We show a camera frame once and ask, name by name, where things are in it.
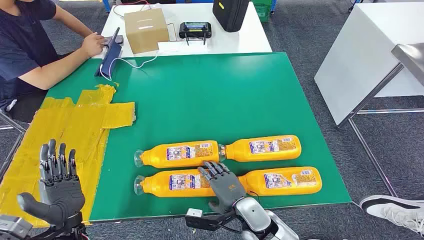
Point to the grey metal chair frame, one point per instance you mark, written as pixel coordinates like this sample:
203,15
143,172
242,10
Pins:
15,123

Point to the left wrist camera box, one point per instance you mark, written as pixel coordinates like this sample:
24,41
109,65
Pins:
13,228

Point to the blue tablet case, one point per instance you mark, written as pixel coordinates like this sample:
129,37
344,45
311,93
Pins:
111,59

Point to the person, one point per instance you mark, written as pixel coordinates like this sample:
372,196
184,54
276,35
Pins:
20,39

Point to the white cabinet panel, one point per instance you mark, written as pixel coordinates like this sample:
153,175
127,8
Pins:
364,49

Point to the cardboard box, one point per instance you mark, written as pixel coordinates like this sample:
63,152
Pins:
145,30

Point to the yellow taped sheet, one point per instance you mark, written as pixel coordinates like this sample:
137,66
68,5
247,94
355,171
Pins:
33,139

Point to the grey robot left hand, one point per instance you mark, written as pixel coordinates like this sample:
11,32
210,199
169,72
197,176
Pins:
63,195

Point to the black handheld controller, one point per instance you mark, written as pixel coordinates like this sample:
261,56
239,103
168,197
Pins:
195,31

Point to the orange detergent bottle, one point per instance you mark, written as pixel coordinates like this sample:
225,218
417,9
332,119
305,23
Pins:
155,155
155,185
238,150
311,185

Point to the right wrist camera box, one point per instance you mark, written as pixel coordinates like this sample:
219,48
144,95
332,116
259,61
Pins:
198,220

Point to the black carrying case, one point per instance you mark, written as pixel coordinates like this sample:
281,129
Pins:
230,15

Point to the green table board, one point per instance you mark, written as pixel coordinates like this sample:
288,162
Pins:
198,99

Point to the white sneaker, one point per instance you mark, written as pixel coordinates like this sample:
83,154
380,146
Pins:
391,212

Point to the white table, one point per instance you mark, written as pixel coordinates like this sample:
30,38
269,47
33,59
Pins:
232,39

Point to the steel table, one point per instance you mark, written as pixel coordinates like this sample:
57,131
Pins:
410,56

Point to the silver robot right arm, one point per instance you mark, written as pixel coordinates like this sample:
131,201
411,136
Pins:
255,215

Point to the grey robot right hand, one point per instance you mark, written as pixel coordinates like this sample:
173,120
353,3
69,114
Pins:
227,190

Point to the green plastic crate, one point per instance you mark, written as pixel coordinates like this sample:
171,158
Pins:
262,11

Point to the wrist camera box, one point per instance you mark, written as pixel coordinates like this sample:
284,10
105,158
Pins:
13,228
198,220

